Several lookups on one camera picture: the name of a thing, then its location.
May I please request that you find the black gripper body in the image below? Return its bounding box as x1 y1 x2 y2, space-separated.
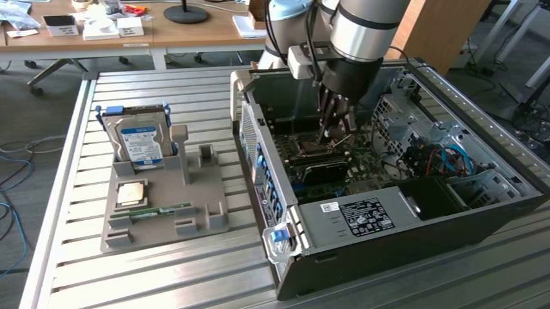
319 57 384 104

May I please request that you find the black green graphics card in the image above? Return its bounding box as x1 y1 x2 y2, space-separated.
295 160 349 187

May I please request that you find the metal socket cover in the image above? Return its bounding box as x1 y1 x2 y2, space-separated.
329 127 357 146

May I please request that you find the CPU socket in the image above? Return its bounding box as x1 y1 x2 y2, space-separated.
293 131 333 157

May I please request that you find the perforated metal drive cage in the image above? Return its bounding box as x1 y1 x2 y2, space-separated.
369 93 471 155

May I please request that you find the dark installed RAM stick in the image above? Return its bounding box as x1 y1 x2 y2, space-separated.
288 156 351 170

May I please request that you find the green motherboard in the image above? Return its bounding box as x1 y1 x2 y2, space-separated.
269 128 408 205

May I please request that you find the metal fan grille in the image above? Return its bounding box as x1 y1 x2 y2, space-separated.
237 102 261 162

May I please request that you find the white paper stack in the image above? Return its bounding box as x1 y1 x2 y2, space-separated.
232 14 268 39

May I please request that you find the brown cardboard box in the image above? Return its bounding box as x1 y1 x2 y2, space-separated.
247 0 271 31

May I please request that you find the black plastic shroud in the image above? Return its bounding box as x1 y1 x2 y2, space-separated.
396 178 471 222

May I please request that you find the grey power supply unit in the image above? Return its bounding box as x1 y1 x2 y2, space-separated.
297 185 424 255

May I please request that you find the metal disk bay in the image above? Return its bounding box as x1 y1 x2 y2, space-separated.
445 167 523 210

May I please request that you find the wooden desk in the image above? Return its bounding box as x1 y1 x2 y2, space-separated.
0 0 389 54

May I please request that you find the black round lamp base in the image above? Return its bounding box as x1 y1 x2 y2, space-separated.
162 0 211 24

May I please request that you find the grey parts rack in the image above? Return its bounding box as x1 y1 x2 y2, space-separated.
100 124 231 255

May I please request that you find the black open PC case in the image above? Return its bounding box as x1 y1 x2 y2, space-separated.
229 57 550 302

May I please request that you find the hard disk blue caddy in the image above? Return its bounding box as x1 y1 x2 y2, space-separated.
94 102 177 170

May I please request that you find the green RAM stick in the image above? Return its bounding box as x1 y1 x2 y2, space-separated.
110 201 192 221

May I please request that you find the silver CPU chip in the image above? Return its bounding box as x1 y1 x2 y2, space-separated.
117 183 146 206

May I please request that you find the plain white box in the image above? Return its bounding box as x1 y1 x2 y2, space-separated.
116 16 145 38

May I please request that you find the red plastic item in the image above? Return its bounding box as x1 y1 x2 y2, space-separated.
122 3 149 17

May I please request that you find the flat white box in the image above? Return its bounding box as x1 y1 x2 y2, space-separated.
81 17 121 41

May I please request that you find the white box black top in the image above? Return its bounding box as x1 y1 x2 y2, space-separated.
42 15 81 37

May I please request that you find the white label card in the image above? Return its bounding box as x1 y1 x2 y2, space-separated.
5 29 40 39

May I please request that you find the clear plastic bag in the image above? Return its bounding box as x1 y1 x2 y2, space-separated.
0 0 42 30

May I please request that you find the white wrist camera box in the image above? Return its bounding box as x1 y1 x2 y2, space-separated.
285 45 341 80

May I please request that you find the black case cable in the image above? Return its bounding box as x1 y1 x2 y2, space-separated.
385 46 411 64

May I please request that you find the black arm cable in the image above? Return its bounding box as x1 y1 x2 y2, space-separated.
263 0 328 87

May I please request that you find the red wire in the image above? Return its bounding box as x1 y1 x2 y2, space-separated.
425 148 447 177

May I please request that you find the blue wire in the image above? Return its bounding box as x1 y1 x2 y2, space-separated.
440 146 476 177

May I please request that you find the white desk frame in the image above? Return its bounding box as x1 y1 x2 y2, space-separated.
471 0 550 88

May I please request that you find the grey floor cable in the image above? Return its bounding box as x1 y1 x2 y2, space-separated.
0 134 66 155

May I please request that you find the blue floor cable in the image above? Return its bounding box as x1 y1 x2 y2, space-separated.
0 154 34 278

